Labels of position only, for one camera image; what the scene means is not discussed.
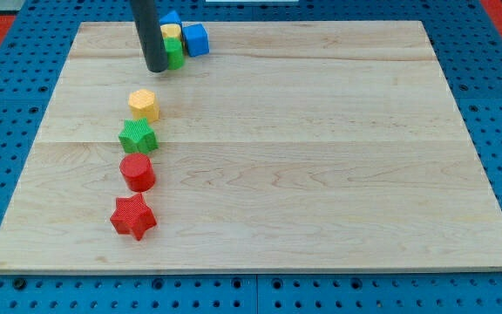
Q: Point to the small yellow block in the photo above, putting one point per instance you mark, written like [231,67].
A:
[171,31]

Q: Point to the red star block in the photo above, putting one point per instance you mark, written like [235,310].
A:
[132,216]

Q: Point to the green star block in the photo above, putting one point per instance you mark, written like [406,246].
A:
[138,137]

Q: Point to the yellow hexagon block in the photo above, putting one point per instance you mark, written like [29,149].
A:
[143,103]

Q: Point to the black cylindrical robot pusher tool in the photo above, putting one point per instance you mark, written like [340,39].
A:
[146,21]

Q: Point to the green cylinder block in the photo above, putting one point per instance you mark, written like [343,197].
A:
[175,53]

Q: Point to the blue cube block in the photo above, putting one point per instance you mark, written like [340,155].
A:
[196,39]

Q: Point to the light wooden board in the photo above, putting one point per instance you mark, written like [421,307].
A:
[291,147]

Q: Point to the blue triangle block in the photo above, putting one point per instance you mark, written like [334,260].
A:
[172,17]

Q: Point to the red cylinder block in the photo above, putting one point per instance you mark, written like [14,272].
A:
[137,171]

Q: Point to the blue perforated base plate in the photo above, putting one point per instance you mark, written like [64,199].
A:
[469,49]

